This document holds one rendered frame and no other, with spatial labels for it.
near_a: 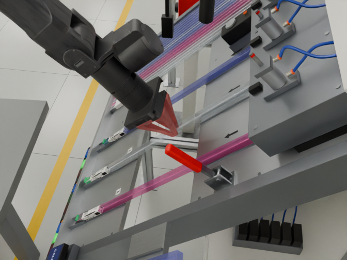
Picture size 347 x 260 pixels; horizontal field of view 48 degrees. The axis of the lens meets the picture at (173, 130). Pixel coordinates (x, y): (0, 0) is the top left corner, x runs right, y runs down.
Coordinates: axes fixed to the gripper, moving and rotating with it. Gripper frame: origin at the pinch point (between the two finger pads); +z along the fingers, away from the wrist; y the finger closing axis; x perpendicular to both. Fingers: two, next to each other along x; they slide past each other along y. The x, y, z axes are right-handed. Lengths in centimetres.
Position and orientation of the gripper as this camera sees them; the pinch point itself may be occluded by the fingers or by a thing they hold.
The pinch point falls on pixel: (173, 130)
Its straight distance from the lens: 76.2
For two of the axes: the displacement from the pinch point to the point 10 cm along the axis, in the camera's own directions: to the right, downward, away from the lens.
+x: -7.6, 3.6, 5.4
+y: 1.4, -7.2, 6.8
